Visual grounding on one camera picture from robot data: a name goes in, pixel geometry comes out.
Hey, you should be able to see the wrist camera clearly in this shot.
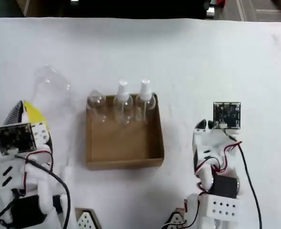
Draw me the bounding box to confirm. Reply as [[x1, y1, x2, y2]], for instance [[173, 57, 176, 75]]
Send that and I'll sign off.
[[212, 101, 242, 130], [0, 122, 38, 156]]

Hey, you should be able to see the white spray top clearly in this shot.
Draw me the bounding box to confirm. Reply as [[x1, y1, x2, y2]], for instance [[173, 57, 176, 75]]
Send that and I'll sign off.
[[117, 80, 130, 102], [140, 79, 152, 98]]

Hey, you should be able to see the clear plastic spray bottle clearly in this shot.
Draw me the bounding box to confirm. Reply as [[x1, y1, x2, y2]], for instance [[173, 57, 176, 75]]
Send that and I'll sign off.
[[135, 93, 155, 125], [113, 93, 134, 126]]

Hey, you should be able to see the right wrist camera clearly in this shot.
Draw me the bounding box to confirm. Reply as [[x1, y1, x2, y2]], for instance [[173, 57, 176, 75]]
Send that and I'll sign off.
[[212, 101, 242, 130]]

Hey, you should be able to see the brown cardboard box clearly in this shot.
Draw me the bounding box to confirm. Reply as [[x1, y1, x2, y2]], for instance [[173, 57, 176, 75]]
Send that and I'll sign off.
[[86, 93, 165, 171]]

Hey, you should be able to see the clear bottle without top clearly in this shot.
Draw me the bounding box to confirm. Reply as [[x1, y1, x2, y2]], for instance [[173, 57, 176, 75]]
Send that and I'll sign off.
[[34, 65, 61, 83], [87, 90, 108, 125], [43, 75, 71, 98]]

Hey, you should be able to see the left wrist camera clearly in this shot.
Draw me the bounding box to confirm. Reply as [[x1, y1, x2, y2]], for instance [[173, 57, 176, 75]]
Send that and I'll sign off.
[[0, 122, 38, 156]]

